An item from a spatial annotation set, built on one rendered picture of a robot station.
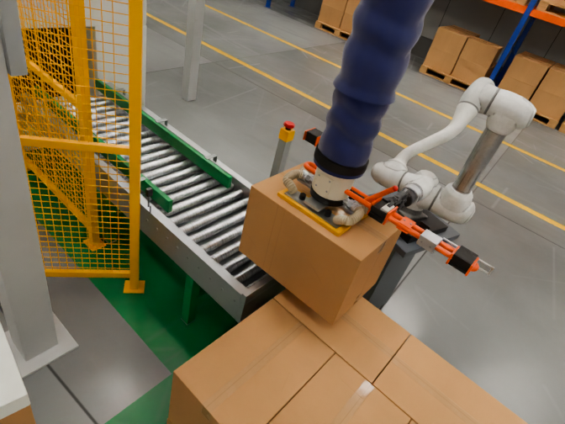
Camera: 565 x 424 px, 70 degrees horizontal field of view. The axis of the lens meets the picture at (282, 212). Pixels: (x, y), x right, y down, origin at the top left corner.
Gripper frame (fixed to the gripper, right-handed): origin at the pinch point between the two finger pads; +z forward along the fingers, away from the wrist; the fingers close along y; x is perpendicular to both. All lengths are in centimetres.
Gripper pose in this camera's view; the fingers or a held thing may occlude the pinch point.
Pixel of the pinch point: (385, 212)
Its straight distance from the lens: 168.3
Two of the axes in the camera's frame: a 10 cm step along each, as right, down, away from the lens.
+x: -7.3, -5.4, 4.3
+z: -6.5, 3.4, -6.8
